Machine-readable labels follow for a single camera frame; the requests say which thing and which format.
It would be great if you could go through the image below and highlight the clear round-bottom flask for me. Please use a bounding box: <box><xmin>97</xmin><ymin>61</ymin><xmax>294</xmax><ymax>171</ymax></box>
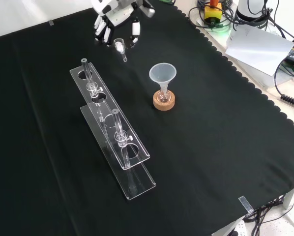
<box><xmin>157</xmin><ymin>85</ymin><xmax>172</xmax><ymax>104</ymax></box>

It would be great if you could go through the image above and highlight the translucent plastic funnel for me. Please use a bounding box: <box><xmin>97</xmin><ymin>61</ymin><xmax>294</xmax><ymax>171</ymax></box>
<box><xmin>148</xmin><ymin>63</ymin><xmax>177</xmax><ymax>98</ymax></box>

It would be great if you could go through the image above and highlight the clear acrylic funnel stand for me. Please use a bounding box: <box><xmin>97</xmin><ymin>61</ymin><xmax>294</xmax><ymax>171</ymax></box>
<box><xmin>69</xmin><ymin>58</ymin><xmax>157</xmax><ymax>201</ymax></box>

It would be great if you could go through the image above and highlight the black cloth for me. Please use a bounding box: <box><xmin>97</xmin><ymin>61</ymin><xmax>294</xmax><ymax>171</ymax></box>
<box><xmin>0</xmin><ymin>0</ymin><xmax>294</xmax><ymax>236</ymax></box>

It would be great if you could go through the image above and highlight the yellow stop button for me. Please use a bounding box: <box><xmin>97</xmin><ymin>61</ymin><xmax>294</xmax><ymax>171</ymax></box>
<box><xmin>204</xmin><ymin>0</ymin><xmax>223</xmax><ymax>26</ymax></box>

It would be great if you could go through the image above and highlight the pale board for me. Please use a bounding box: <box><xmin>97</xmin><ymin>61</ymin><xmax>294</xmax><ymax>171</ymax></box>
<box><xmin>225</xmin><ymin>24</ymin><xmax>294</xmax><ymax>77</ymax></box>

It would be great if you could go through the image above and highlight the white power strip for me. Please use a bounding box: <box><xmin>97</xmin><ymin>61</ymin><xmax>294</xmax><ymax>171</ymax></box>
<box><xmin>232</xmin><ymin>219</ymin><xmax>248</xmax><ymax>236</ymax></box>

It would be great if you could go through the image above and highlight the white table leg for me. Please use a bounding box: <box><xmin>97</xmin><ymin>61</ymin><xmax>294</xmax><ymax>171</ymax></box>
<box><xmin>283</xmin><ymin>187</ymin><xmax>294</xmax><ymax>211</ymax></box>

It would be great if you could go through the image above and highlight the cork ring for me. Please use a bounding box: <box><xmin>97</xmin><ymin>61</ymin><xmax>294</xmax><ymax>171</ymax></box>
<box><xmin>153</xmin><ymin>90</ymin><xmax>176</xmax><ymax>112</ymax></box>

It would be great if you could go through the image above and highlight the black coiled cable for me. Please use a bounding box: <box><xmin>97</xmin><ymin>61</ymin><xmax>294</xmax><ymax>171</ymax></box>
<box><xmin>274</xmin><ymin>56</ymin><xmax>294</xmax><ymax>111</ymax></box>

